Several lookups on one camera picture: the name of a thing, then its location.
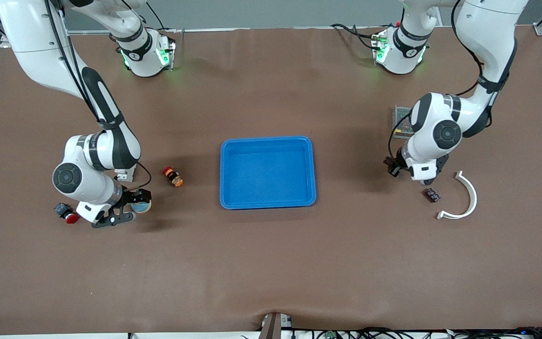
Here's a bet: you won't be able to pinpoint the red mushroom push button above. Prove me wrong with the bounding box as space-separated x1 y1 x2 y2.
54 202 80 225

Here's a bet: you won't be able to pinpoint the black cable bundle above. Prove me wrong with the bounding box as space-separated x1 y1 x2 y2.
290 327 542 339

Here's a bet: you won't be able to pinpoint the black left arm base cables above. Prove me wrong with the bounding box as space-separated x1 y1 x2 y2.
331 23 382 51

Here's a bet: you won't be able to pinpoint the black right arm base cable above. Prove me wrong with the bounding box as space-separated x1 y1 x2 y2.
145 2 168 32

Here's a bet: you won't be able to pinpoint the metal table edge clamp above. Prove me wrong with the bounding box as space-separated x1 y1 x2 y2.
259 312 293 339

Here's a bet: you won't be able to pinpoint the white curved plastic piece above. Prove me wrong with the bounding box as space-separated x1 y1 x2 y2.
436 170 478 220

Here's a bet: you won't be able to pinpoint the white circuit breaker red switch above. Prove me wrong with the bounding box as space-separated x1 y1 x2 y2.
115 165 137 183

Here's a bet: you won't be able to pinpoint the orange black emergency stop button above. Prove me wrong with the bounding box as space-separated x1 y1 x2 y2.
162 166 184 188

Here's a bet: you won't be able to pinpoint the metal mesh power supply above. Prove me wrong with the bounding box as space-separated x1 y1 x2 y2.
392 105 415 139

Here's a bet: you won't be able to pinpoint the blue plastic tray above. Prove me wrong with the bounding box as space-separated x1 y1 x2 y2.
220 136 317 210

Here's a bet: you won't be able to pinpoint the brown table mat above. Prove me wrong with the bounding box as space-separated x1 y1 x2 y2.
0 26 542 336

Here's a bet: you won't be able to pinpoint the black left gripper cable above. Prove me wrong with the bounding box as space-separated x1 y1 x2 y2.
387 0 493 163

